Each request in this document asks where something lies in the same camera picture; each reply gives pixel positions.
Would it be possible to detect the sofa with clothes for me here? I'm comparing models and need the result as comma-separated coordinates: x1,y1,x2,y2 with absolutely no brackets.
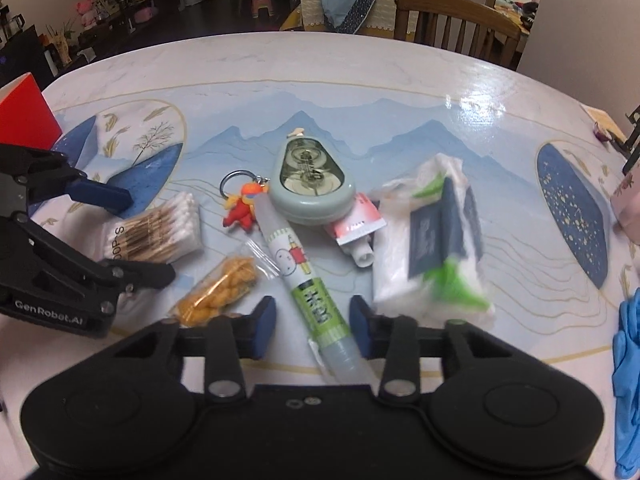
280,0,397,39

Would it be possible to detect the grey-green correction tape dispenser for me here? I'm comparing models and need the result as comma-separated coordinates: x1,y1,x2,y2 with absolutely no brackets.
269,128,356,226

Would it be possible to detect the wooden chair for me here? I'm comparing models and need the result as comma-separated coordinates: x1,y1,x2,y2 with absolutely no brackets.
393,0,521,68

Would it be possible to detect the small red white tube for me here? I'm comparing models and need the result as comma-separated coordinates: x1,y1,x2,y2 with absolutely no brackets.
326,193,386,269

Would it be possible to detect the tissue pack blue green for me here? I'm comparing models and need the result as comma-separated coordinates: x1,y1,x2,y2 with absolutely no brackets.
370,154,495,327

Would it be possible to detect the yellow snack bag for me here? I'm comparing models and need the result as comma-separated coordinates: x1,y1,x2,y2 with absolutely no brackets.
172,256,258,327

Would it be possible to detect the blue rubber glove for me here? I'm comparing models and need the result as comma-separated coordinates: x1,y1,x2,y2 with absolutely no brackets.
612,290,640,479

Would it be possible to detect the pink pig plush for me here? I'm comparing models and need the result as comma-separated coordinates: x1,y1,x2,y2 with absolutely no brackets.
76,0,98,30

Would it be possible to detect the pink stool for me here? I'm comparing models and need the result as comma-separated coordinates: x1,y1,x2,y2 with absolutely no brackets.
250,0,274,20

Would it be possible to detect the black phone stand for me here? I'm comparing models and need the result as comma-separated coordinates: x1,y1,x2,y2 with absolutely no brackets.
622,106,640,176

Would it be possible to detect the pink mug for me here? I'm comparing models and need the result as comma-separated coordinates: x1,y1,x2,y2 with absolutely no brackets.
611,165,640,245

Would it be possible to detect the red cardboard box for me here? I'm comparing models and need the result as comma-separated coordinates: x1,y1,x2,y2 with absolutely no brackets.
0,73,62,150

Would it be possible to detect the white green toothbrush tube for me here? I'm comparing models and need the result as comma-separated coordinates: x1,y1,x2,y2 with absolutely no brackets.
254,193,372,385

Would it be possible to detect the red figure keychain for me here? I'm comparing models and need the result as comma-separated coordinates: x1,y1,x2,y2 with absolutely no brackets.
218,169,269,233

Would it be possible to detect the cotton swab pack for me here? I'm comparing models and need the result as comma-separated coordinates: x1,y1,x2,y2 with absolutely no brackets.
102,192,203,263

